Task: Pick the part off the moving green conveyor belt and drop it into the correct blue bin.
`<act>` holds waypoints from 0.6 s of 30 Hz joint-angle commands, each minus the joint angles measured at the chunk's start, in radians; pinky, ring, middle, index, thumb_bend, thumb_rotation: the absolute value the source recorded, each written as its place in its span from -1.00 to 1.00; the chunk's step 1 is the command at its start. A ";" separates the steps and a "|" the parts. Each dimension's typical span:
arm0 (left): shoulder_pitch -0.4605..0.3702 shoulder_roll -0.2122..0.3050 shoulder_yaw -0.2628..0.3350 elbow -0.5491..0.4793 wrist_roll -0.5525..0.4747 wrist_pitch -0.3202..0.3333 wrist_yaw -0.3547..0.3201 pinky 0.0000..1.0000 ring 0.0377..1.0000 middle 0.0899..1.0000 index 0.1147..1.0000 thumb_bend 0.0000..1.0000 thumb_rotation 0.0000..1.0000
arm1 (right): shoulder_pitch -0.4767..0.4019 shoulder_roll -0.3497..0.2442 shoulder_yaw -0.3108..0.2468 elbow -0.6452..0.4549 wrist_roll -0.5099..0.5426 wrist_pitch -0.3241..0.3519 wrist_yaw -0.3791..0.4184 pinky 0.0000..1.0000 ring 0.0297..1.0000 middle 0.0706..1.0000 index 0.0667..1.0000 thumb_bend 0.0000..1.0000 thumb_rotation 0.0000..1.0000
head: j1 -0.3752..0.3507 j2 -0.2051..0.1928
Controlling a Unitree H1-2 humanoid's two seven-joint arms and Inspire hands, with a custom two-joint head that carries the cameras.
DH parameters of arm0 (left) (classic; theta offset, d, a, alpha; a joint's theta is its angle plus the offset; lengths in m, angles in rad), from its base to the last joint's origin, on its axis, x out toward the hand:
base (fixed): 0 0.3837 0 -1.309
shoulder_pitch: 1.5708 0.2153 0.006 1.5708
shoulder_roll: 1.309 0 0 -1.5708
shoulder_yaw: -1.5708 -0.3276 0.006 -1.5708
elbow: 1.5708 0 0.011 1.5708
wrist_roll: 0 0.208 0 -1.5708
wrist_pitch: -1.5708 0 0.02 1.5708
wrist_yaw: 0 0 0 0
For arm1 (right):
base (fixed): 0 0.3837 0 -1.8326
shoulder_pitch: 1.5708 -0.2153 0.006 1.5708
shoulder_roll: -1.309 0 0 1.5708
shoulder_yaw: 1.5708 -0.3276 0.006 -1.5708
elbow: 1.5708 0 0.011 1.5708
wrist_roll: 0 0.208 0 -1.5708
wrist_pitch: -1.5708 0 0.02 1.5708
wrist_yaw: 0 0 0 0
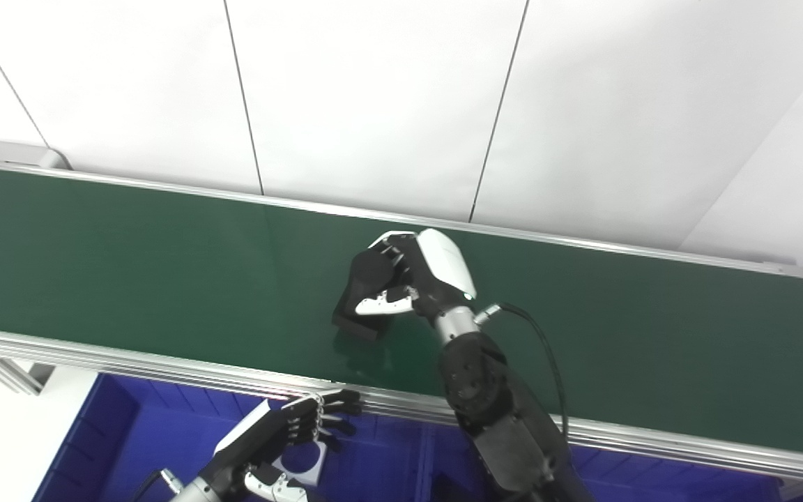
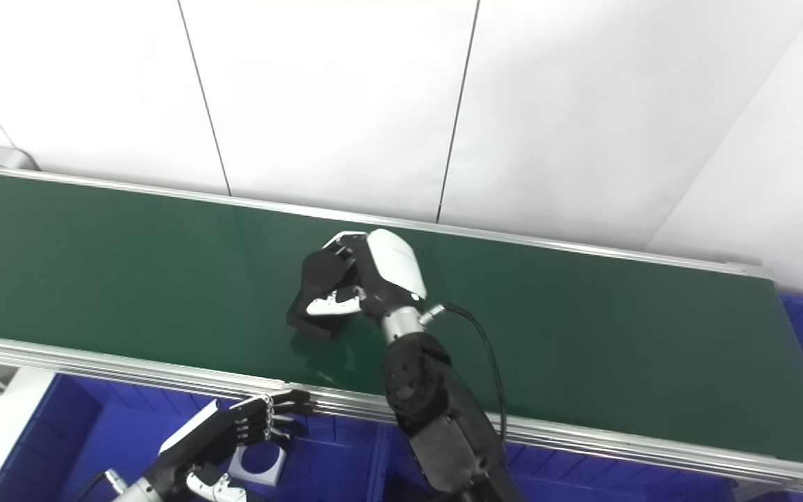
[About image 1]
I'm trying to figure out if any grey square plate with hole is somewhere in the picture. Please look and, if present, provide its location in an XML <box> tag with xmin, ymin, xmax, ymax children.
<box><xmin>278</xmin><ymin>439</ymin><xmax>327</xmax><ymax>487</ymax></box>

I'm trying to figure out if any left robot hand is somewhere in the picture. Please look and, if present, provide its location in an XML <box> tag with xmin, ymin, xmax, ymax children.
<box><xmin>210</xmin><ymin>389</ymin><xmax>362</xmax><ymax>502</ymax></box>

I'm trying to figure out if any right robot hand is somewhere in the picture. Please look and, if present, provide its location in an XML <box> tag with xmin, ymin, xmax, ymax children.
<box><xmin>355</xmin><ymin>229</ymin><xmax>477</xmax><ymax>323</ymax></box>

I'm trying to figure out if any blue bin with grey parts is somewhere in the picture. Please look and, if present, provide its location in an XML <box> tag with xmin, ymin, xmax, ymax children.
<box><xmin>32</xmin><ymin>373</ymin><xmax>431</xmax><ymax>502</ymax></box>

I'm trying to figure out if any black block with cylinder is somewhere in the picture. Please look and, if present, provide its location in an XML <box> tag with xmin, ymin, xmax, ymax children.
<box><xmin>332</xmin><ymin>246</ymin><xmax>411</xmax><ymax>341</ymax></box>

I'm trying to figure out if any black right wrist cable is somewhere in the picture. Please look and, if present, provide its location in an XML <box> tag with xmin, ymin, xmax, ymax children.
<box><xmin>475</xmin><ymin>302</ymin><xmax>571</xmax><ymax>447</ymax></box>

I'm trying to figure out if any green conveyor belt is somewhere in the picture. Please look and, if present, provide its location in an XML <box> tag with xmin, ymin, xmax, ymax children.
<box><xmin>0</xmin><ymin>165</ymin><xmax>803</xmax><ymax>461</ymax></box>
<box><xmin>0</xmin><ymin>139</ymin><xmax>803</xmax><ymax>502</ymax></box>

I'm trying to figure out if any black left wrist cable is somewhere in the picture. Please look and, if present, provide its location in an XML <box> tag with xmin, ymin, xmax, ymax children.
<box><xmin>130</xmin><ymin>469</ymin><xmax>183</xmax><ymax>502</ymax></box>

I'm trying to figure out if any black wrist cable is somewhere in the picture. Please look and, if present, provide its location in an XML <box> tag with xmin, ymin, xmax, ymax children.
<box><xmin>475</xmin><ymin>302</ymin><xmax>571</xmax><ymax>447</ymax></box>
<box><xmin>130</xmin><ymin>469</ymin><xmax>183</xmax><ymax>502</ymax></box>

